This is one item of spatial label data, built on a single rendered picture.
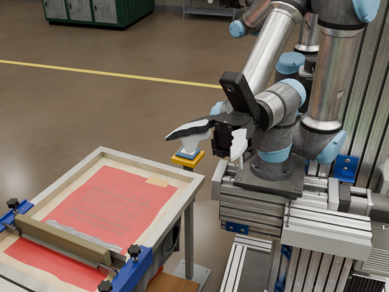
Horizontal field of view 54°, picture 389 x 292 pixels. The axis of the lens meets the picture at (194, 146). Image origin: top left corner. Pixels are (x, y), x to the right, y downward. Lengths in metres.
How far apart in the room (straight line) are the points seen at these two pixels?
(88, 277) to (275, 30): 0.99
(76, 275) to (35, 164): 2.45
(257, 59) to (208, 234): 2.01
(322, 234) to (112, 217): 0.81
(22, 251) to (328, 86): 1.19
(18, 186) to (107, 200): 1.95
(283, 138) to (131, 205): 0.91
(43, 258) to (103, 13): 6.43
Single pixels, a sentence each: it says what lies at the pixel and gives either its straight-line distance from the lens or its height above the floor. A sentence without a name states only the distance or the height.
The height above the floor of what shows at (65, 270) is 0.96.
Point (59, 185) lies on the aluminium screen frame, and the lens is 1.77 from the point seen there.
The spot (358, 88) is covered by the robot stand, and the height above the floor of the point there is 1.53.
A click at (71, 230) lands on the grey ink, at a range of 1.58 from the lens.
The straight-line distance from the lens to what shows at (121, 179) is 1.79.
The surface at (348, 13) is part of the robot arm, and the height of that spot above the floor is 1.81.
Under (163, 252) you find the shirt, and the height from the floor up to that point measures 0.75.
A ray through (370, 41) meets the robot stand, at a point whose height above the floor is 1.68.
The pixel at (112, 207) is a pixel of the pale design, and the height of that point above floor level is 0.96.
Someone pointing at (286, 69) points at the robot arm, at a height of 1.45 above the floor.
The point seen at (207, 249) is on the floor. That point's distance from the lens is 2.74.
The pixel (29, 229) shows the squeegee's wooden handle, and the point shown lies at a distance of 1.54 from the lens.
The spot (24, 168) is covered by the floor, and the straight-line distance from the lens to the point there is 3.78.
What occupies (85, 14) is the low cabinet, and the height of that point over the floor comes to 0.27.
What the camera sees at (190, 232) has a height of 0.43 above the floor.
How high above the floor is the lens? 2.03
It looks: 33 degrees down
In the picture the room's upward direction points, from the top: straight up
